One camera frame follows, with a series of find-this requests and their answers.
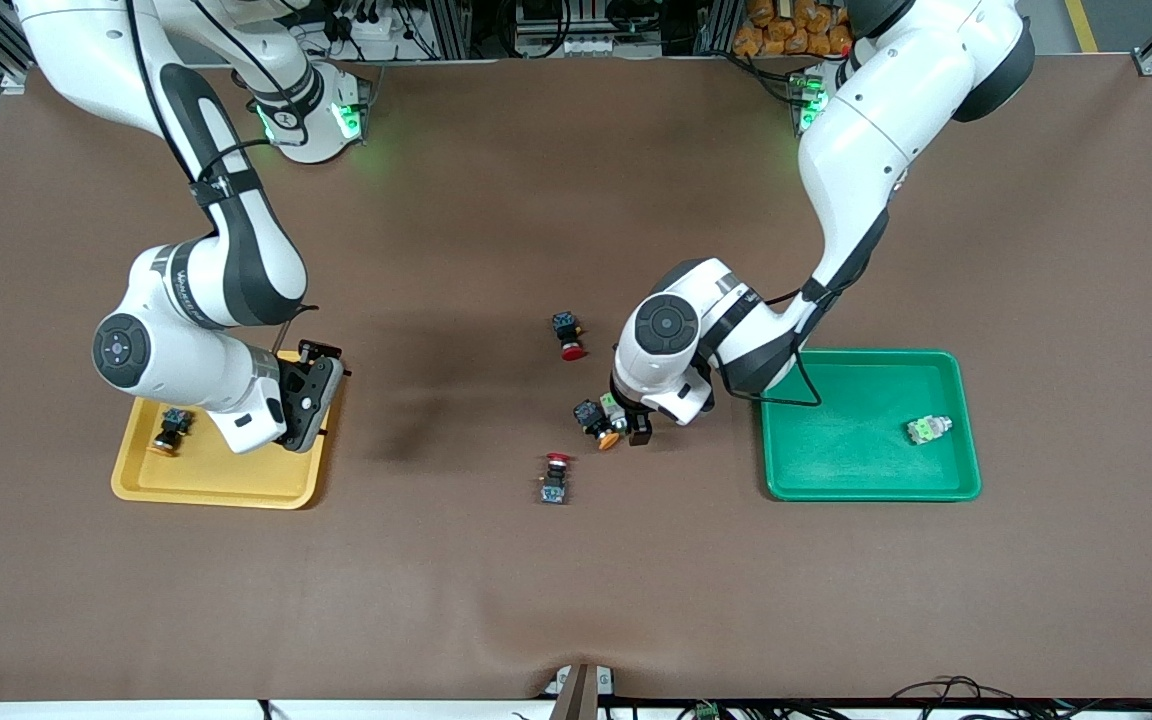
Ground yellow mushroom push button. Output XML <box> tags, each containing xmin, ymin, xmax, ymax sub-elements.
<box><xmin>148</xmin><ymin>406</ymin><xmax>195</xmax><ymax>458</ymax></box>
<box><xmin>573</xmin><ymin>398</ymin><xmax>623</xmax><ymax>452</ymax></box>

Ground yellow plastic tray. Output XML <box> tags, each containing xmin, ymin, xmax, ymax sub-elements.
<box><xmin>111</xmin><ymin>346</ymin><xmax>335</xmax><ymax>510</ymax></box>

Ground red mushroom push button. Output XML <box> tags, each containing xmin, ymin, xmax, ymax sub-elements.
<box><xmin>549</xmin><ymin>312</ymin><xmax>589</xmax><ymax>363</ymax></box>
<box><xmin>538</xmin><ymin>452</ymin><xmax>576</xmax><ymax>506</ymax></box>

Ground green plastic tray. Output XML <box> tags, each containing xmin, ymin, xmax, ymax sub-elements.
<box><xmin>758</xmin><ymin>348</ymin><xmax>982</xmax><ymax>503</ymax></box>

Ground brown table mat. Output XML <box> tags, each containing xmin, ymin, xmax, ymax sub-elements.
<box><xmin>0</xmin><ymin>55</ymin><xmax>1152</xmax><ymax>703</ymax></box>

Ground white power strip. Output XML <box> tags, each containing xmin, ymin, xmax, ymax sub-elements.
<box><xmin>331</xmin><ymin>5</ymin><xmax>407</xmax><ymax>41</ymax></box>

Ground orange objects pile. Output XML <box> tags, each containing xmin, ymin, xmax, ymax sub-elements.
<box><xmin>733</xmin><ymin>0</ymin><xmax>857</xmax><ymax>58</ymax></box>

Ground table edge bracket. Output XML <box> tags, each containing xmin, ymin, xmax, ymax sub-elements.
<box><xmin>546</xmin><ymin>663</ymin><xmax>615</xmax><ymax>720</ymax></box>

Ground black cable bundle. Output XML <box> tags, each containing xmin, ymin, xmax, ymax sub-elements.
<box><xmin>891</xmin><ymin>676</ymin><xmax>1152</xmax><ymax>720</ymax></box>

